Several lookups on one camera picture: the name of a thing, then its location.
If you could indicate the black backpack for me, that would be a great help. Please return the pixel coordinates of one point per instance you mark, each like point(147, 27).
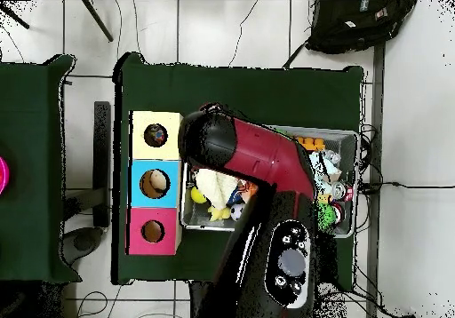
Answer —
point(355, 26)

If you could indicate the wooden box with three holes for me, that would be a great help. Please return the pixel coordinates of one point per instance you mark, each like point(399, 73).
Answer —
point(170, 147)

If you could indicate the black flat panel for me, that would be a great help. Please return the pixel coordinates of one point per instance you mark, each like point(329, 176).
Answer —
point(102, 154)

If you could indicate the black rod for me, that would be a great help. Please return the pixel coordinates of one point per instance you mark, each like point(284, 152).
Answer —
point(14, 16)
point(97, 21)

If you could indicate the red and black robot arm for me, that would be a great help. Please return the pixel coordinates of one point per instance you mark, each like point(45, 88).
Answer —
point(256, 151)

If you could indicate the pink round object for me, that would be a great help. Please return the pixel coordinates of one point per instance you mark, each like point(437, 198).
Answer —
point(3, 176)

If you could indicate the cream knitted cloth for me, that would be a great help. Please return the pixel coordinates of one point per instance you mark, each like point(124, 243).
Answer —
point(217, 186)

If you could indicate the multicolour patterned cloth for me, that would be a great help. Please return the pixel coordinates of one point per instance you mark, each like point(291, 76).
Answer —
point(155, 135)

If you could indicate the green cloth side table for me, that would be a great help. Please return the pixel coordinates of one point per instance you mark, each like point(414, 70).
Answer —
point(28, 154)

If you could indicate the small soccer ball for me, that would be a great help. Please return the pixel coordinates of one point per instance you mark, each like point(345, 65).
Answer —
point(237, 212)

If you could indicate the mint green cloth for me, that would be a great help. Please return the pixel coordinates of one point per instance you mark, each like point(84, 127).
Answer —
point(328, 168)

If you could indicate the grey stand base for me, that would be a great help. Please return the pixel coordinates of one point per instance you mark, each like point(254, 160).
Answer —
point(83, 241)

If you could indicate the green spiky ball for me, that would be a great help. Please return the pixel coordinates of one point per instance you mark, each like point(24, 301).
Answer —
point(325, 216)

